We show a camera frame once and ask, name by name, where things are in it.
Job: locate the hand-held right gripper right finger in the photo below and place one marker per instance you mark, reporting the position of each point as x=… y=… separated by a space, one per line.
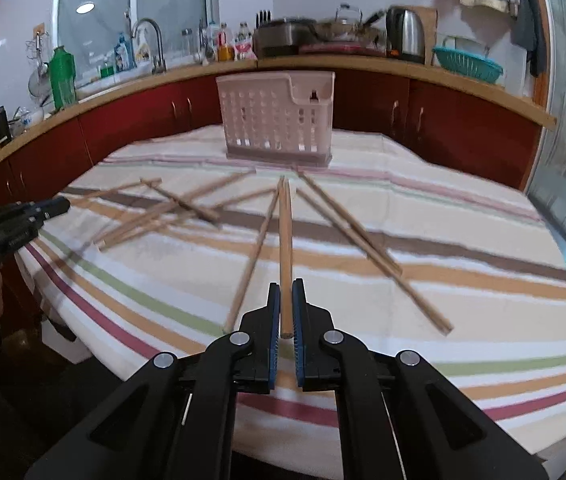
x=297 y=335

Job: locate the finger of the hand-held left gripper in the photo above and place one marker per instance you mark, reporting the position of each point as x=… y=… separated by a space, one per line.
x=8 y=245
x=38 y=208

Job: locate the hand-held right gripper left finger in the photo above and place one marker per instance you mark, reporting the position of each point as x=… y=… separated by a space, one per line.
x=275 y=335

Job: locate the light wooden chopstick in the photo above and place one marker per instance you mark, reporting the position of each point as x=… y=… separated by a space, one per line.
x=286 y=260

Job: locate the pile of wooden chopsticks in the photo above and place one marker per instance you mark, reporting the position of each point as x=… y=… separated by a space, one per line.
x=254 y=255

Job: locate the white perforated plastic basket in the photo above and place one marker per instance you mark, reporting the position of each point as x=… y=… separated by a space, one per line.
x=273 y=110

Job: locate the black bottle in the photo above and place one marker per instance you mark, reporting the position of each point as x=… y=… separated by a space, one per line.
x=2 y=127

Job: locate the striped tablecloth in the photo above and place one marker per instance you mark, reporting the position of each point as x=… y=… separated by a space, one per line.
x=363 y=320

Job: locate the white patterned bowl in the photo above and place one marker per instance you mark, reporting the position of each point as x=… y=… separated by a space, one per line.
x=28 y=117

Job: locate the hanging metal skimmer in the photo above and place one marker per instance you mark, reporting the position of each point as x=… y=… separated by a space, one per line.
x=38 y=86

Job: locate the green plastic bottle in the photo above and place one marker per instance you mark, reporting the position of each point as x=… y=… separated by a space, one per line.
x=63 y=80

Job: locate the small green soap bottle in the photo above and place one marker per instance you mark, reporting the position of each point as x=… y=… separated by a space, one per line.
x=107 y=70

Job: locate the blue detergent bottle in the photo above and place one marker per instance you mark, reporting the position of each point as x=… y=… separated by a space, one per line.
x=124 y=55

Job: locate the white spray bottle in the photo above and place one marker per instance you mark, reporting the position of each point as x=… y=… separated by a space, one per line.
x=143 y=49

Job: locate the metal sink faucet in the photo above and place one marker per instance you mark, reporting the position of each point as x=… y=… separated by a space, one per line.
x=158 y=45

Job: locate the kitchen window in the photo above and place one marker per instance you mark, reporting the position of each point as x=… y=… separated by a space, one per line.
x=103 y=10

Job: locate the glass jar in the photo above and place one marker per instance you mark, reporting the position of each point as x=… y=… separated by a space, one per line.
x=187 y=44

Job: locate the clear bottle white cap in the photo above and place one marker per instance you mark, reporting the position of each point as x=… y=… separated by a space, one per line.
x=211 y=37

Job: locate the amber oil bottle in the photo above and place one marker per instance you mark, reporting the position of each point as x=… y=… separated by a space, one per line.
x=224 y=50

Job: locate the wooden kitchen countertop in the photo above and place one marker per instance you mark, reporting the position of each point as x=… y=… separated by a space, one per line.
x=363 y=67

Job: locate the red induction cooker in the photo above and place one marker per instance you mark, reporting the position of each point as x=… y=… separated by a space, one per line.
x=343 y=50

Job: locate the black knife block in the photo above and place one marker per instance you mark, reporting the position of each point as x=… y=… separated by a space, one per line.
x=263 y=19

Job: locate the dark rice cooker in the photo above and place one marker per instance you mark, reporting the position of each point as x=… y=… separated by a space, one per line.
x=283 y=39

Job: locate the metal wok with lid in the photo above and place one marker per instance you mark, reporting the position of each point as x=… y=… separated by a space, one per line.
x=348 y=27

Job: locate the teal plastic colander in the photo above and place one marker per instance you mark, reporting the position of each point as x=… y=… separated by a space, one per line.
x=468 y=66

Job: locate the steel electric kettle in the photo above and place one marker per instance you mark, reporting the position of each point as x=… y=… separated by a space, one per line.
x=406 y=35

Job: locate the white enamel basin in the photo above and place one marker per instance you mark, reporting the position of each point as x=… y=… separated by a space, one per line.
x=463 y=42

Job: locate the wooden cutting board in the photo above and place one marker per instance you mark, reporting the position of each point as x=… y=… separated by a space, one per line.
x=432 y=25

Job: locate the dark grey cloth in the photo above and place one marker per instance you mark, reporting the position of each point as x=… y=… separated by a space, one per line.
x=530 y=25

